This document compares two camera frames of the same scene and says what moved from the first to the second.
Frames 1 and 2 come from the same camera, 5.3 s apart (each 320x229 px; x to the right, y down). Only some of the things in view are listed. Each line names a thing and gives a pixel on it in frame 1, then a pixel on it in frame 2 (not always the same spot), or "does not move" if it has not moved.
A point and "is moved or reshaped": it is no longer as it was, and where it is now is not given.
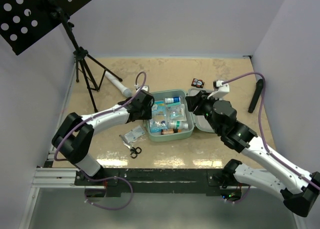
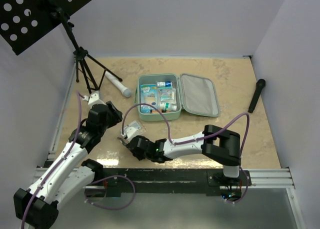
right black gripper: [193, 101] to [140, 157]
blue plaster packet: [158, 122] is moved or reshaped
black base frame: [157, 182] does not move
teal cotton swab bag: [176, 111] to [167, 94]
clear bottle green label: [178, 125] to [168, 106]
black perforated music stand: [27, 15] does not move
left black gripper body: [146, 112] to [104, 126]
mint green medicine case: [172, 119] is moved or reshaped
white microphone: [126, 91] does not move
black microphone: [259, 85] does not move
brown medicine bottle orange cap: [170, 131] to [162, 110]
